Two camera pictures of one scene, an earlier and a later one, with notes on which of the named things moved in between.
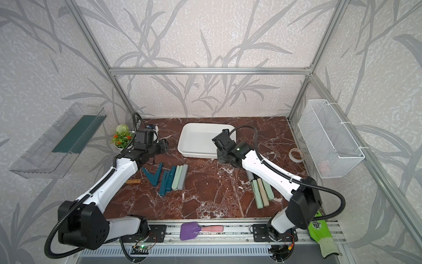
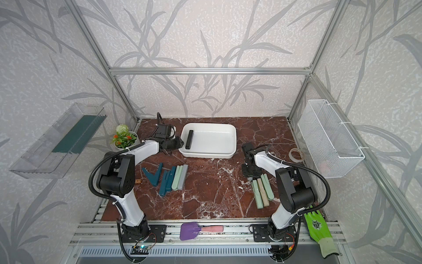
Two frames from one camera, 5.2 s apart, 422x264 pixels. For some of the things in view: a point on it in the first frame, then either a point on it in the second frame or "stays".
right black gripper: x=220 y=158 → x=258 y=172
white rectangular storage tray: x=195 y=139 stays
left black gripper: x=164 y=144 → x=179 y=143
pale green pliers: x=268 y=190 stays
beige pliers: x=262 y=192 stays
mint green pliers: x=257 y=194 stays
